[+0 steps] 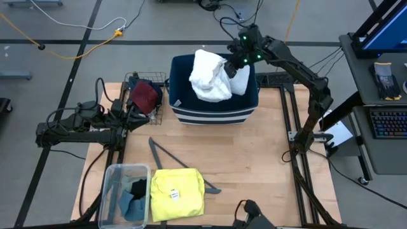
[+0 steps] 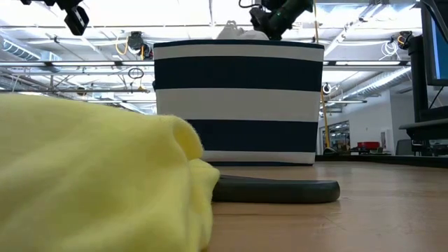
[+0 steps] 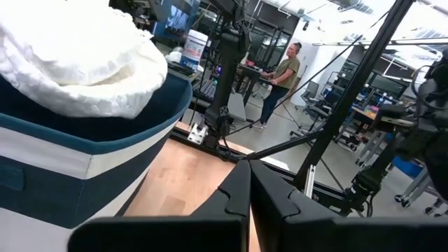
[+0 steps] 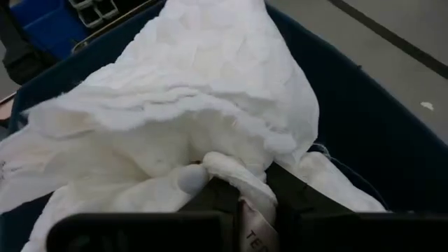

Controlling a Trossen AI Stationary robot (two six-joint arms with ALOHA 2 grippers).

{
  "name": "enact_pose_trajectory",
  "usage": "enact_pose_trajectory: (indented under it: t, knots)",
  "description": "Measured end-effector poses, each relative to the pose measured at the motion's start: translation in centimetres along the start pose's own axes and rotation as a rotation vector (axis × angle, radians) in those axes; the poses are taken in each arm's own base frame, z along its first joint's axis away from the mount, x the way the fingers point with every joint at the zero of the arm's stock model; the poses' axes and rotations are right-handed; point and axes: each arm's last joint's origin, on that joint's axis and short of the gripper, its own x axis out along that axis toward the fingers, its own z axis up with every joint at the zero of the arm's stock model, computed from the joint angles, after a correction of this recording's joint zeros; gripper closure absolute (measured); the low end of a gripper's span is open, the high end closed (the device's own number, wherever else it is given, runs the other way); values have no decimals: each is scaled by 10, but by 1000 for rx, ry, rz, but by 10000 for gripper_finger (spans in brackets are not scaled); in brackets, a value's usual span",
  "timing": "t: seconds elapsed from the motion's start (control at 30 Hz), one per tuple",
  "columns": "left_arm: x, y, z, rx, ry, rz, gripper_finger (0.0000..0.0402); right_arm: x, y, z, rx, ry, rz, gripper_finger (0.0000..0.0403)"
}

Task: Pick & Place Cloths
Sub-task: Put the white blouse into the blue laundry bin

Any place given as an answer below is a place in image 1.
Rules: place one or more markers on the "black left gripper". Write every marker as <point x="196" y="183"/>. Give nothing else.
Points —
<point x="121" y="113"/>

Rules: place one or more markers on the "black sock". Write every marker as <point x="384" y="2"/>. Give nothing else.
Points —
<point x="139" y="189"/>

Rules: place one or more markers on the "computer monitor with stand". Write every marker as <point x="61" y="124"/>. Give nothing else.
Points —
<point x="386" y="31"/>

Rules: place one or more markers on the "grey furniture foot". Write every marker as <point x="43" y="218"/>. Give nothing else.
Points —
<point x="14" y="75"/>

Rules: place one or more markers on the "clear plastic container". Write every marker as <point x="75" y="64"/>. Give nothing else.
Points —
<point x="109" y="191"/>

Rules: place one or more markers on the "grey monitor desk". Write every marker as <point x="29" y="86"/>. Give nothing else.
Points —
<point x="356" y="73"/>

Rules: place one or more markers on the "white towel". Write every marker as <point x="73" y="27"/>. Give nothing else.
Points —
<point x="210" y="79"/>

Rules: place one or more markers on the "black caster wheel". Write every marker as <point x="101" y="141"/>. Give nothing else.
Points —
<point x="4" y="105"/>

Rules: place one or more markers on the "grey keyboard desk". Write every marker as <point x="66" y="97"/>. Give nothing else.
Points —
<point x="384" y="156"/>

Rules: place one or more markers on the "blue-grey cloth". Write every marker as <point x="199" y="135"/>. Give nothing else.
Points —
<point x="133" y="210"/>

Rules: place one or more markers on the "black aluminium table frame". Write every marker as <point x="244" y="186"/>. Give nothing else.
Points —
<point x="295" y="191"/>

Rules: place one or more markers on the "yellow cloth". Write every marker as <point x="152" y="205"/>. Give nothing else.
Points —
<point x="176" y="194"/>

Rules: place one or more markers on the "maroon cloth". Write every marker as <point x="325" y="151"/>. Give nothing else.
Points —
<point x="144" y="97"/>

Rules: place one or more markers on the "backlit black keyboard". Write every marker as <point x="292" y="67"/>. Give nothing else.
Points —
<point x="389" y="123"/>

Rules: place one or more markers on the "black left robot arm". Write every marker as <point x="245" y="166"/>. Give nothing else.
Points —
<point x="73" y="127"/>

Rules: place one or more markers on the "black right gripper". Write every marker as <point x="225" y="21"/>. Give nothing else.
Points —
<point x="248" y="44"/>

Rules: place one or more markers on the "navy white striped fabric bin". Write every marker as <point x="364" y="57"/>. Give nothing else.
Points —
<point x="210" y="111"/>

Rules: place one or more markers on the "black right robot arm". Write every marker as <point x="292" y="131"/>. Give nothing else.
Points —
<point x="305" y="79"/>

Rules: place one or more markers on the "grey black work gloves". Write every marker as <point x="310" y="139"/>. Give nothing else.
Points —
<point x="384" y="81"/>

